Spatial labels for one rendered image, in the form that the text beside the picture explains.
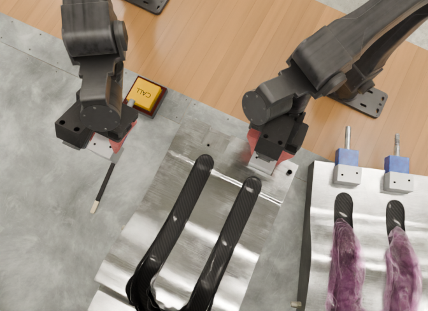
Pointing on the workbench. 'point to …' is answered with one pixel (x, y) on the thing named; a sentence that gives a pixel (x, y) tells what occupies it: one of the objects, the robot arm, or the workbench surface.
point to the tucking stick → (102, 188)
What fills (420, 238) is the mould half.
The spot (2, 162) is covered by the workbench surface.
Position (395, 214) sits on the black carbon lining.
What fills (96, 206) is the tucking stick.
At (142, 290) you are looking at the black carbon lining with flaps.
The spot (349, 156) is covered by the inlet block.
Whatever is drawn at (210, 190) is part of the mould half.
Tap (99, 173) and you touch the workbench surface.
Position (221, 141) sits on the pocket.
